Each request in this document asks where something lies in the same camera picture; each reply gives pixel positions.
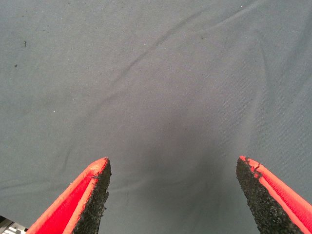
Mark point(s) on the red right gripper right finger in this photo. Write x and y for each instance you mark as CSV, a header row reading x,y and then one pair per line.
x,y
273,207

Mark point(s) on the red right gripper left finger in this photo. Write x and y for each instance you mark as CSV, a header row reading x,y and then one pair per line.
x,y
73,207

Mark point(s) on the dark grey table cloth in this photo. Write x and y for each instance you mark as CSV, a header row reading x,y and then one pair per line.
x,y
146,73

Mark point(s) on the aluminium frame profile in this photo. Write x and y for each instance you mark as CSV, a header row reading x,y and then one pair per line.
x,y
9,228

